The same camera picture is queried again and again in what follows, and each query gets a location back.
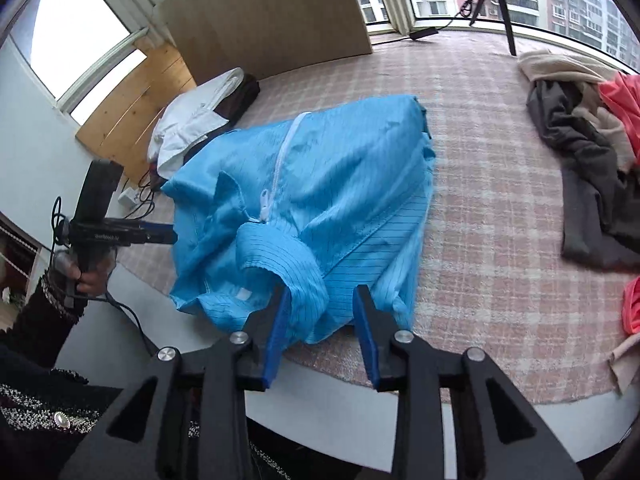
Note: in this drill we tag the coral cloth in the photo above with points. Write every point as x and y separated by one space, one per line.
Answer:
622 105

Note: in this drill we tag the white power strip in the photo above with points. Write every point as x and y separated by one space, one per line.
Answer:
130 196

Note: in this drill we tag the beige cloth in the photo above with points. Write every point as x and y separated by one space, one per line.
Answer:
555 65

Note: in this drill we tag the light wooden board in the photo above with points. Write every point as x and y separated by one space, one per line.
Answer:
265 15

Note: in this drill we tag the wooden shelf unit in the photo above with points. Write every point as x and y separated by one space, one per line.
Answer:
20 260

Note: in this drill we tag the beige cloth strip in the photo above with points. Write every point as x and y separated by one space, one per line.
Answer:
625 360

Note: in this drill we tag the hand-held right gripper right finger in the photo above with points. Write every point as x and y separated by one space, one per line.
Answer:
369 345

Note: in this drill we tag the person's left hand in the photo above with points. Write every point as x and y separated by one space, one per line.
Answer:
93 280

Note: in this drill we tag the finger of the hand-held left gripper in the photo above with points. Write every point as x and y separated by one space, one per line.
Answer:
160 235

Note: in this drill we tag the blue striped zip jacket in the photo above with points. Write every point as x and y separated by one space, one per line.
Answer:
325 185

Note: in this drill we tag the grey cloth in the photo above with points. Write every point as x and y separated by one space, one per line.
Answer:
585 185

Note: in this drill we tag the person's left forearm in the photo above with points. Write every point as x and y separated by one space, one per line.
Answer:
35 320

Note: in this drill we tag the pine wood panel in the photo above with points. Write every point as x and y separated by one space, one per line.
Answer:
130 105

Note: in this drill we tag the dark brown garment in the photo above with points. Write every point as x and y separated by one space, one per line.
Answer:
243 95

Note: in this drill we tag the pink plaid blanket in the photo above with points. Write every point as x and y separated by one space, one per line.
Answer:
475 210

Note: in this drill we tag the person's black knit jacket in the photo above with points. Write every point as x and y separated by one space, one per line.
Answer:
30 400

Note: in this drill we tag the white garment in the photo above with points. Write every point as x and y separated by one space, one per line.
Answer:
185 120

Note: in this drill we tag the pink cloth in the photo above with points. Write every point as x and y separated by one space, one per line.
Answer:
632 305

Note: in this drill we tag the black power adapter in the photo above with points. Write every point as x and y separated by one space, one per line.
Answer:
424 33

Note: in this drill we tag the white bed base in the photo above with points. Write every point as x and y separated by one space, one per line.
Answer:
320 410

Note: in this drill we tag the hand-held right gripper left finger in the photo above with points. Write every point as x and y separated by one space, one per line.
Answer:
274 345

